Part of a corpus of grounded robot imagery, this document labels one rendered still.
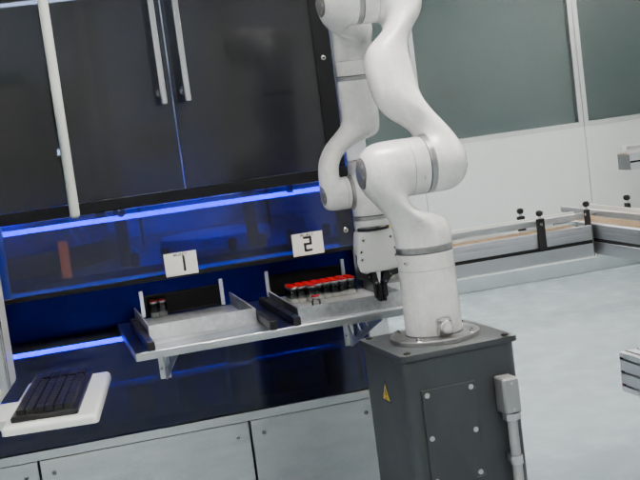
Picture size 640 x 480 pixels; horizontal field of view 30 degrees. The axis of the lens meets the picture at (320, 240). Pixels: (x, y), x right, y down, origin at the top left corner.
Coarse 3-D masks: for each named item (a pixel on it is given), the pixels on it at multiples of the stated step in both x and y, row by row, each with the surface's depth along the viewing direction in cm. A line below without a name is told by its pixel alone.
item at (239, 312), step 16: (240, 304) 305; (144, 320) 290; (160, 320) 308; (176, 320) 305; (192, 320) 284; (208, 320) 285; (224, 320) 286; (240, 320) 287; (256, 320) 288; (160, 336) 282
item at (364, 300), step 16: (368, 288) 314; (288, 304) 289; (304, 304) 304; (320, 304) 280; (336, 304) 281; (352, 304) 282; (368, 304) 283; (384, 304) 284; (400, 304) 285; (304, 320) 279
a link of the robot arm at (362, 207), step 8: (352, 160) 279; (352, 168) 276; (352, 176) 276; (352, 184) 275; (352, 192) 274; (360, 192) 275; (360, 200) 275; (368, 200) 275; (352, 208) 277; (360, 208) 276; (368, 208) 276; (376, 208) 276; (360, 216) 277
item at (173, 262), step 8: (168, 256) 307; (176, 256) 308; (192, 256) 309; (168, 264) 308; (176, 264) 308; (192, 264) 309; (168, 272) 308; (176, 272) 308; (184, 272) 309; (192, 272) 309
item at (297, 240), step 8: (312, 232) 317; (320, 232) 317; (296, 240) 316; (304, 240) 316; (312, 240) 317; (320, 240) 317; (296, 248) 316; (304, 248) 316; (312, 248) 317; (320, 248) 317; (296, 256) 316
